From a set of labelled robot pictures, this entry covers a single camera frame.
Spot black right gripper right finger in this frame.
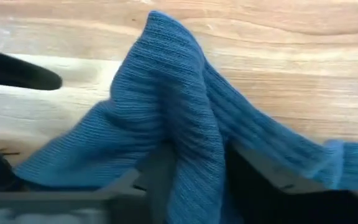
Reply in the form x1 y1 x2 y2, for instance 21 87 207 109
224 140 358 224

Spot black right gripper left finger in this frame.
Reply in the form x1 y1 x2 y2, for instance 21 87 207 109
0 143 178 224

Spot blue knit cloth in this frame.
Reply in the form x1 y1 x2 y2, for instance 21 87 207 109
12 10 358 224

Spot black sock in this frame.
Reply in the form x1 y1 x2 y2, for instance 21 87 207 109
0 45 63 91

